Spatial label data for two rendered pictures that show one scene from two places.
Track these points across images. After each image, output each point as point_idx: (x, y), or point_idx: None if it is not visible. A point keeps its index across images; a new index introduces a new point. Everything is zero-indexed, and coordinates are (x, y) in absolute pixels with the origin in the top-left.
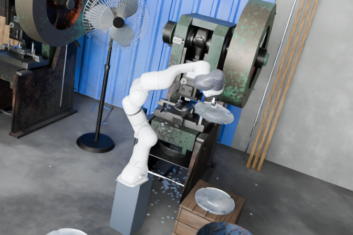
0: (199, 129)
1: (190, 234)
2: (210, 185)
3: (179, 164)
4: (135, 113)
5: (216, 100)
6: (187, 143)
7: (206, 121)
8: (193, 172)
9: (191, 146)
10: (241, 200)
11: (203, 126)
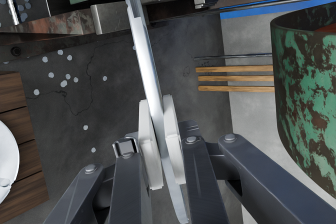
0: None
1: None
2: (16, 111)
3: None
4: None
5: (183, 175)
6: None
7: None
8: (28, 39)
9: None
10: (33, 201)
11: None
